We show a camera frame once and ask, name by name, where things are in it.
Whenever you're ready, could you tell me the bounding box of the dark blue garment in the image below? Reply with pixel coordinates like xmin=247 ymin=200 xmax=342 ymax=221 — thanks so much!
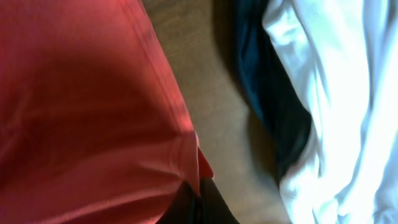
xmin=233 ymin=0 xmax=312 ymax=179

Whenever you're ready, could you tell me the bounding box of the white t-shirt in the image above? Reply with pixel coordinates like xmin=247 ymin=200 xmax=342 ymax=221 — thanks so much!
xmin=262 ymin=0 xmax=397 ymax=223

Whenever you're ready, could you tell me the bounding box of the orange printed t-shirt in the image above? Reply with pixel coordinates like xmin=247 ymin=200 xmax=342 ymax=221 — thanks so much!
xmin=1 ymin=0 xmax=213 ymax=223

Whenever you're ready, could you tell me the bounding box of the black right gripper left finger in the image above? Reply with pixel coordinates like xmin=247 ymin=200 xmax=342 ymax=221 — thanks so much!
xmin=156 ymin=182 xmax=198 ymax=224

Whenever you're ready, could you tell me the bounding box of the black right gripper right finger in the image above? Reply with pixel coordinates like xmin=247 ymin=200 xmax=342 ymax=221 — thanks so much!
xmin=197 ymin=177 xmax=239 ymax=224

